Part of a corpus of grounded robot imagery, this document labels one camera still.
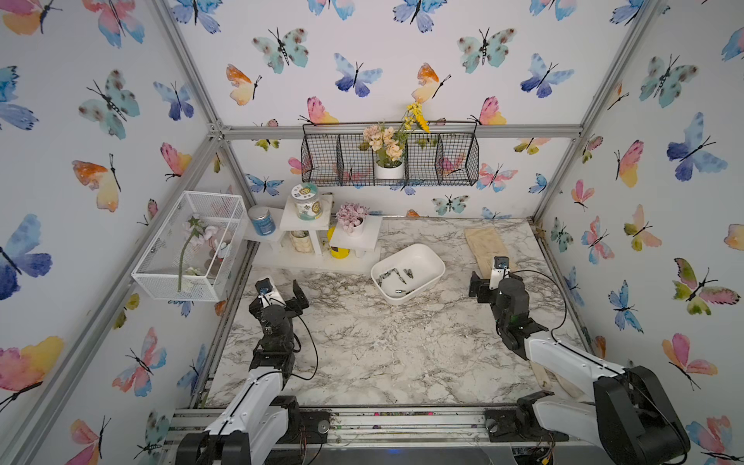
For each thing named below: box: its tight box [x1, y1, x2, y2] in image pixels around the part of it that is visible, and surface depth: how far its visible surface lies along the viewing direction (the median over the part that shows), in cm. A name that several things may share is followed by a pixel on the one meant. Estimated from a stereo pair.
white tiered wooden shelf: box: [244, 194, 383, 274], surface depth 106 cm
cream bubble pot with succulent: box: [289, 229, 314, 254], surface depth 106 cm
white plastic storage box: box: [371, 243, 447, 307], surface depth 106 cm
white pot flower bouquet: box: [359, 101, 432, 181], surface depth 84 cm
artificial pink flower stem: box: [177, 217, 219, 292], surface depth 76 cm
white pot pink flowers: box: [335, 201, 371, 236], surface depth 89 cm
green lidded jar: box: [290, 182, 323, 221], surface depth 87 cm
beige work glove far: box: [464, 226, 517, 280], surface depth 116 cm
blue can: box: [248, 205, 277, 237], surface depth 93 cm
